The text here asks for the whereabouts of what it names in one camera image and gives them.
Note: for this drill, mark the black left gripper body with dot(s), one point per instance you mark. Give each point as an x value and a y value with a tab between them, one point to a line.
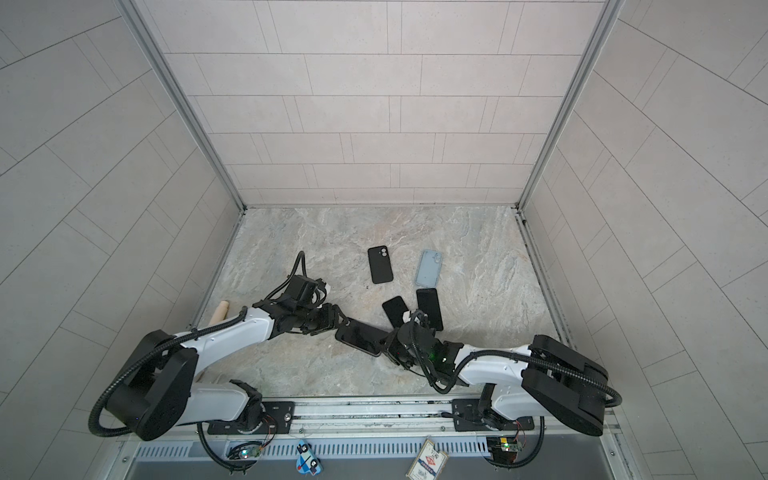
309	318

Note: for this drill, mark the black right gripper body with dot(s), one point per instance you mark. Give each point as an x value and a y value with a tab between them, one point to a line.
399	351

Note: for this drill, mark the purple-edged phone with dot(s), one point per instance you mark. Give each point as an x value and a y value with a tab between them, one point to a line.
362	337
396	311

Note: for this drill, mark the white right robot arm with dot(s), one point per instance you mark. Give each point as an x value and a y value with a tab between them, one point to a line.
542	378

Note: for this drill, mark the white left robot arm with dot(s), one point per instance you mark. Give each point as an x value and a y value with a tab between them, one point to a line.
156	389

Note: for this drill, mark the black phone right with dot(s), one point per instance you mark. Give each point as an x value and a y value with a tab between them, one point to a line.
429	305

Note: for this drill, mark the black phone case middle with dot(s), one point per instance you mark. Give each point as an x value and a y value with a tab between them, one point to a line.
380	265

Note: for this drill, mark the light blue phone case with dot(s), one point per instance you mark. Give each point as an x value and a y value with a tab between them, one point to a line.
429	269

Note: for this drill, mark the wooden roller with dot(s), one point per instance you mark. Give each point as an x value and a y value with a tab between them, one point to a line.
220	313

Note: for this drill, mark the red white card tag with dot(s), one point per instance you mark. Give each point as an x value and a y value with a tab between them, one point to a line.
429	462

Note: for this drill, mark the right circuit board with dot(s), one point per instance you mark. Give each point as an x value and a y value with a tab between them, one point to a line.
503	448

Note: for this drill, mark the circuit board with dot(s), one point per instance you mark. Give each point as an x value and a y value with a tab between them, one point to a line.
503	448
248	451

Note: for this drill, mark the left circuit board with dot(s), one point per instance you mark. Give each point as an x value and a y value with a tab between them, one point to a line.
248	451

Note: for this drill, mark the blue white sticker tag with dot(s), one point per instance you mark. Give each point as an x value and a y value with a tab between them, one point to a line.
307	462

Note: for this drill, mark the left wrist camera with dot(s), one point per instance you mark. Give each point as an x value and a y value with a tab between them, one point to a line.
306	291

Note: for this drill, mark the aluminium left corner post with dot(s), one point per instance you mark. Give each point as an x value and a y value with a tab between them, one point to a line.
150	48

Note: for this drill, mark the aluminium corner post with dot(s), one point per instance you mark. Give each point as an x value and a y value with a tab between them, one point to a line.
600	33
150	48

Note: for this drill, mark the aluminium right corner post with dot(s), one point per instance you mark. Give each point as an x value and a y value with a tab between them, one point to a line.
600	33

